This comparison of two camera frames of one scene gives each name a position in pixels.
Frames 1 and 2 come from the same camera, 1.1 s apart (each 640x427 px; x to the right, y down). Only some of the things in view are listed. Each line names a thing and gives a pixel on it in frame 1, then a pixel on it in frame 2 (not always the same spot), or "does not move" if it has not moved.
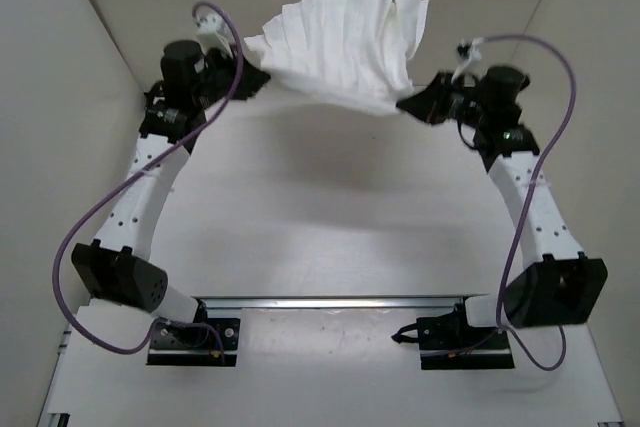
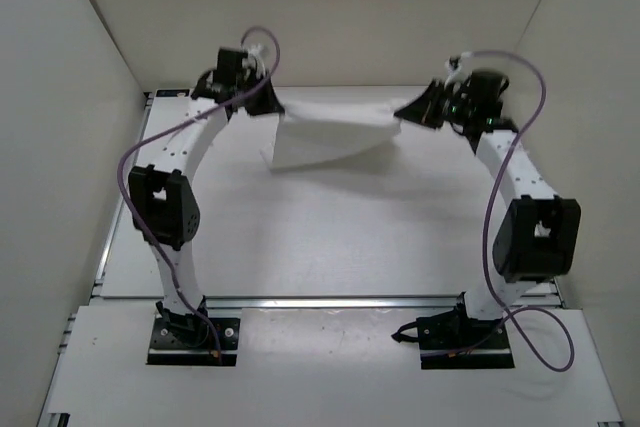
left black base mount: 207,342 does not move
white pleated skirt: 346,46 to 316,132
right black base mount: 449,342 does not move
